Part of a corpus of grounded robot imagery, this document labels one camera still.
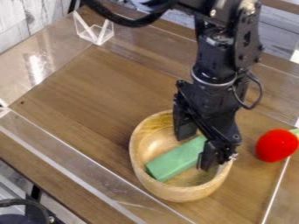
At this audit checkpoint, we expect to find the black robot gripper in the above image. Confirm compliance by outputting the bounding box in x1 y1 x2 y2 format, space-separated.
172 78 248 172

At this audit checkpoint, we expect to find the green rectangular block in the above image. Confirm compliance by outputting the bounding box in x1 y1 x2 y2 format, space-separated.
144 136 206 182

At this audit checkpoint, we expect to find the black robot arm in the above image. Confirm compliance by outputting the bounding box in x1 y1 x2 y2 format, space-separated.
172 0 263 171

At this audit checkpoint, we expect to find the brown wooden bowl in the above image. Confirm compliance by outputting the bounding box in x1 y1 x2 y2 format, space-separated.
129 110 232 202

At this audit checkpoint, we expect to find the red strawberry toy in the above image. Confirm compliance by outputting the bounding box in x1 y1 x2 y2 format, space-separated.
256 129 299 163

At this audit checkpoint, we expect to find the black metal table leg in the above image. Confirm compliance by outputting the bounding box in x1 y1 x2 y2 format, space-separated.
31 185 43 201

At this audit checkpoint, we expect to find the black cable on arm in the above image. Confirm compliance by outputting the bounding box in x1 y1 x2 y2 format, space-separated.
231 71 264 111

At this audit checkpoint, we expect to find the clear acrylic corner bracket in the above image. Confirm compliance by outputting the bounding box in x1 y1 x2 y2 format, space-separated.
72 11 115 46

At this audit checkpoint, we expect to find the black cable lower left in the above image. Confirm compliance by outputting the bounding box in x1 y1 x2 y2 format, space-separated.
0 198 52 224

